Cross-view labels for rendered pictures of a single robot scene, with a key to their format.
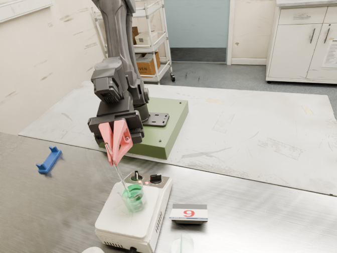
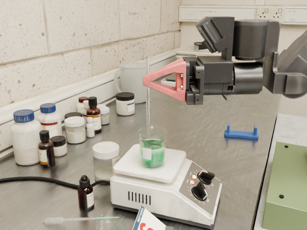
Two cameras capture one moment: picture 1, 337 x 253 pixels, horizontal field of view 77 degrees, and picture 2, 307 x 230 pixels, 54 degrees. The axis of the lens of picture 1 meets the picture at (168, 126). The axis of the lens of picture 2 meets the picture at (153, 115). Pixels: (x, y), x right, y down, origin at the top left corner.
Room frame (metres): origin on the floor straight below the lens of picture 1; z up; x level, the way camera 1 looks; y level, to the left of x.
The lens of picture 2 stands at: (0.26, -0.42, 1.28)
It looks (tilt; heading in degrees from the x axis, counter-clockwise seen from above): 20 degrees down; 89
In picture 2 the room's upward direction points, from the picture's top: straight up
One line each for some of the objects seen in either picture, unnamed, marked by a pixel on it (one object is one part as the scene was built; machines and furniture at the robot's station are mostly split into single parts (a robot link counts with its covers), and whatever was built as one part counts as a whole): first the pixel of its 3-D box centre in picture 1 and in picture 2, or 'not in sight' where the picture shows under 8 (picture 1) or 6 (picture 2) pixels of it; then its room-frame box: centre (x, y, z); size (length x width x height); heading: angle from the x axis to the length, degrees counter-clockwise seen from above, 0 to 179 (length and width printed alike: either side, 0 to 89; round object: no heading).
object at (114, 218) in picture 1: (129, 207); (151, 161); (0.27, 0.12, 0.98); 0.12 x 0.12 x 0.01; 70
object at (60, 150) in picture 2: not in sight; (58, 146); (0.02, 0.32, 0.92); 0.04 x 0.04 x 0.04
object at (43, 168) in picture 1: (48, 158); (241, 130); (0.55, 0.43, 0.92); 0.10 x 0.03 x 0.04; 167
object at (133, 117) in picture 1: (118, 120); (209, 79); (0.37, 0.10, 1.16); 0.10 x 0.07 x 0.07; 90
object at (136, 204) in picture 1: (132, 195); (152, 146); (0.27, 0.10, 1.02); 0.06 x 0.05 x 0.08; 93
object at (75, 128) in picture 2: not in sight; (75, 130); (0.05, 0.40, 0.93); 0.06 x 0.06 x 0.07
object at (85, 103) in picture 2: not in sight; (87, 113); (0.07, 0.51, 0.94); 0.03 x 0.03 x 0.09
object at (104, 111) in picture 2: not in sight; (103, 115); (0.11, 0.54, 0.93); 0.05 x 0.05 x 0.05
